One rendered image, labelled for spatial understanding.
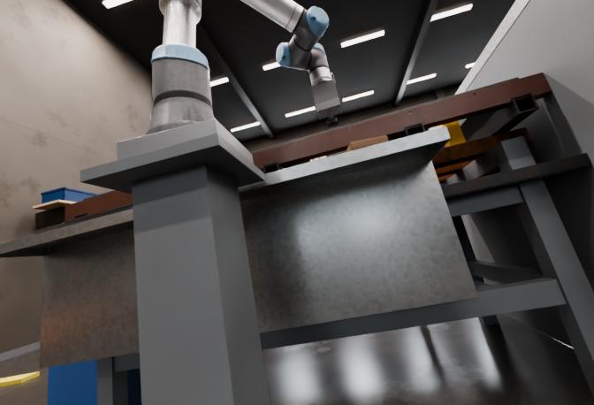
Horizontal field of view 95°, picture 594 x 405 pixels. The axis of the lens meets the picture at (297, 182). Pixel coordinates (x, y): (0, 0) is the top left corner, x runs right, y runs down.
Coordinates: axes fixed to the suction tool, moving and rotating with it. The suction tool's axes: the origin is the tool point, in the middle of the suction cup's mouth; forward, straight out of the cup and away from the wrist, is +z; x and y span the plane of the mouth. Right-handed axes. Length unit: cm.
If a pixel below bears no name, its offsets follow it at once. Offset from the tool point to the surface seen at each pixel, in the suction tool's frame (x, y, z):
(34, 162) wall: -193, 424, -160
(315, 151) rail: 9.0, 7.4, 11.4
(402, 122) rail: 8.7, -19.9, 9.7
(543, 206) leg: 3, -48, 41
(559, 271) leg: 3, -46, 58
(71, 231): 30, 75, 23
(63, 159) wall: -234, 426, -178
